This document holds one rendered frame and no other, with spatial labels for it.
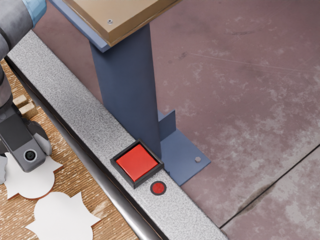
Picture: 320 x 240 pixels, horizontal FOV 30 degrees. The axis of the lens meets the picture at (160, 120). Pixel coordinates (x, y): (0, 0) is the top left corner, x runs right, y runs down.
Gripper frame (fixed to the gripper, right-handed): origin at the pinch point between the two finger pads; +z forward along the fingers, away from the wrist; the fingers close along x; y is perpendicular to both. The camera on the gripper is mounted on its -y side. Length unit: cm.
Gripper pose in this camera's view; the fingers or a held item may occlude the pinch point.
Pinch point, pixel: (26, 168)
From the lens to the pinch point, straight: 117.1
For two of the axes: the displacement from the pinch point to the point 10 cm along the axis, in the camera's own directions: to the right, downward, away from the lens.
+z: 0.8, 6.0, 8.0
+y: -5.8, -6.3, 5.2
